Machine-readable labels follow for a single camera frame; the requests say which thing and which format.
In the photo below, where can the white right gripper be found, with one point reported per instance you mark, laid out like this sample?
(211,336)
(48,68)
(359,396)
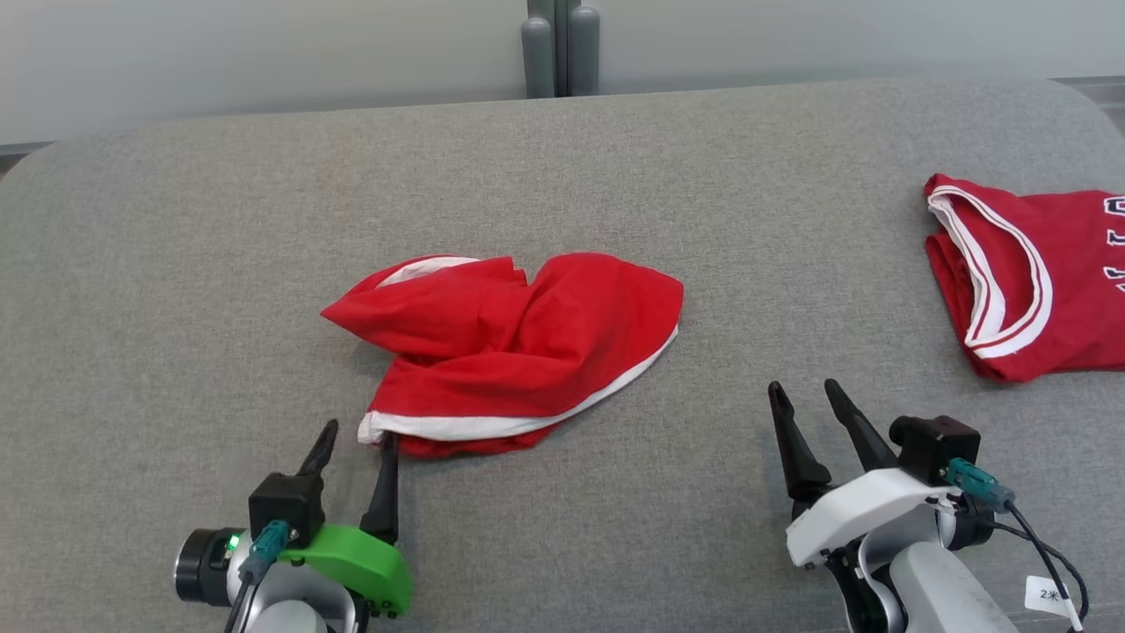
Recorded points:
(861,510)

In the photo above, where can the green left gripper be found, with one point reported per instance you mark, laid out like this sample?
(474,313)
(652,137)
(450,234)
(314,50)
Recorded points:
(378,567)

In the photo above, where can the red shorts white hem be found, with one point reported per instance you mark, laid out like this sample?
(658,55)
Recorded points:
(527,352)

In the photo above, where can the red jersey white trim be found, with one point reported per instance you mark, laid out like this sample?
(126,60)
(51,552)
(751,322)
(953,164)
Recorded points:
(1072,290)

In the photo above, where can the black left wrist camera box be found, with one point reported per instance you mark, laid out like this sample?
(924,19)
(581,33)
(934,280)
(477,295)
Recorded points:
(286,505)

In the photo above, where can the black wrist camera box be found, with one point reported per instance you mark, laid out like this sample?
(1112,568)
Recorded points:
(936,444)
(286,505)

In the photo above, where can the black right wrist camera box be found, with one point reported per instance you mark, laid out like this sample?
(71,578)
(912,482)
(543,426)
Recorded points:
(936,444)

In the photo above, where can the grey rounded post foot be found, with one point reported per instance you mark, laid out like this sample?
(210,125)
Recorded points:
(584,53)
(538,57)

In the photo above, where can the grey partition post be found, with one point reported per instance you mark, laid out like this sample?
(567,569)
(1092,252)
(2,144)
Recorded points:
(561,35)

